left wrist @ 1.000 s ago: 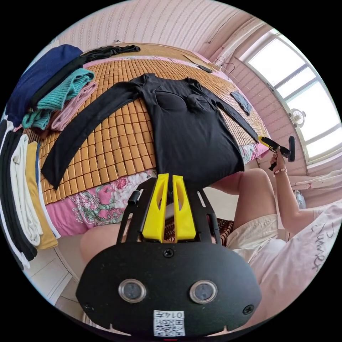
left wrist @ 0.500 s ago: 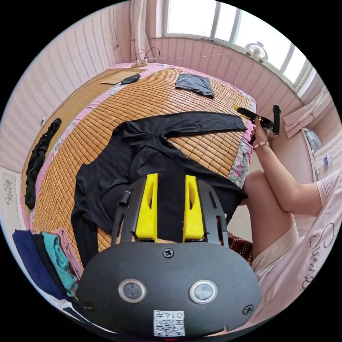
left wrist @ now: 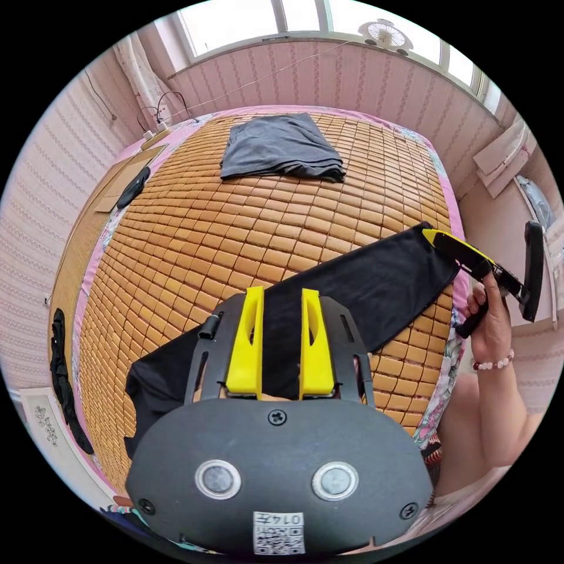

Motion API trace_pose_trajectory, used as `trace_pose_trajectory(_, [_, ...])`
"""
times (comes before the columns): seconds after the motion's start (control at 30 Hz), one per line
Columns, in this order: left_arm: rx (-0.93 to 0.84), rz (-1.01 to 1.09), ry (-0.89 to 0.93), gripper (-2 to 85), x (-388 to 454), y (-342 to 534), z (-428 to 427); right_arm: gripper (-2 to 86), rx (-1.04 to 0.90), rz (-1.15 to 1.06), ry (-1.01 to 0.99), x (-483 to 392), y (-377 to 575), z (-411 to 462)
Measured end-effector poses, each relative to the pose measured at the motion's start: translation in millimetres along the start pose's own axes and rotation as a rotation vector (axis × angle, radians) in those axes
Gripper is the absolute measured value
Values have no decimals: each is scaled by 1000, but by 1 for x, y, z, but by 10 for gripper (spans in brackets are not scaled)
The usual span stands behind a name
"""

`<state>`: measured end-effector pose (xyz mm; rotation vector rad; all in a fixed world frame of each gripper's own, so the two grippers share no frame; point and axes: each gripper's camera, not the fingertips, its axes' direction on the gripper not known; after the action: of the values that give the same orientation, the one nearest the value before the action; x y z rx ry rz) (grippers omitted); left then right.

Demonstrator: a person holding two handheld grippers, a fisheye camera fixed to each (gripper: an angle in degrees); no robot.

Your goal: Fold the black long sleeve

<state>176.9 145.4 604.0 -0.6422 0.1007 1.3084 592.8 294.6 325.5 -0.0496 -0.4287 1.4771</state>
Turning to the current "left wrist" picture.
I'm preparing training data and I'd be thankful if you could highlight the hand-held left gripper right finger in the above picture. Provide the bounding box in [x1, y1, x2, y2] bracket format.
[300, 288, 336, 396]

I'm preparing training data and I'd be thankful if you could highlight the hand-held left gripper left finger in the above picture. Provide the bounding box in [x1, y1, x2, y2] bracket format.
[225, 286, 265, 395]

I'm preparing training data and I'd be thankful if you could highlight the black long sleeve shirt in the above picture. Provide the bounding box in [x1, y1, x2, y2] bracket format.
[125, 226, 462, 460]

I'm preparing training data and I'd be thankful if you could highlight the person's right forearm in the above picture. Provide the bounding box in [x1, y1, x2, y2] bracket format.
[435, 350, 545, 497]

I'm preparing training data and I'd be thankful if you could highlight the person's right hand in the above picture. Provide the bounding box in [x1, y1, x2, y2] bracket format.
[465, 270, 515, 367]

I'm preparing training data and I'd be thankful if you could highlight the white folded carton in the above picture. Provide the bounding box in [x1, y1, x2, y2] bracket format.
[472, 117, 537, 200]

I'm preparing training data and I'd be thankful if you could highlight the bed with woven mat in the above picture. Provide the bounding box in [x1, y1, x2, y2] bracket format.
[47, 105, 469, 501]

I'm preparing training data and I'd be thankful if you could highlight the folded grey shirt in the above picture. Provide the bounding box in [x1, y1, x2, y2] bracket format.
[219, 112, 347, 184]

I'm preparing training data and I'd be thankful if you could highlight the person's body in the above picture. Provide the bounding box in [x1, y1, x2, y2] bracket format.
[412, 431, 492, 545]

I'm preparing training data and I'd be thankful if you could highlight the black garment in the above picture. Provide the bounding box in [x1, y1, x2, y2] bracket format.
[49, 308, 95, 456]

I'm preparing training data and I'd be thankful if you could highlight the small black cloth item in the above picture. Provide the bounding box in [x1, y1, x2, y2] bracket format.
[116, 166, 152, 210]

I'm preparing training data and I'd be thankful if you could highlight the white fan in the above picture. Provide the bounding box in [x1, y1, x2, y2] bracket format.
[357, 18, 414, 56]

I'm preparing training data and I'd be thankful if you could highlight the flat cardboard sheet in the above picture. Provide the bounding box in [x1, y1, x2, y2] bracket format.
[93, 143, 170, 214]

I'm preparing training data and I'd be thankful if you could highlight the white power strip with chargers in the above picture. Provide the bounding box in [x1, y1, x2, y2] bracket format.
[140, 121, 172, 143]

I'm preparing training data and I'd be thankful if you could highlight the window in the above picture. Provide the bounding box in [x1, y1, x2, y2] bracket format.
[175, 0, 491, 100]

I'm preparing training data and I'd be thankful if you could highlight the pink curtain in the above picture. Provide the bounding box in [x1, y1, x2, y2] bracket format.
[112, 31, 172, 129]

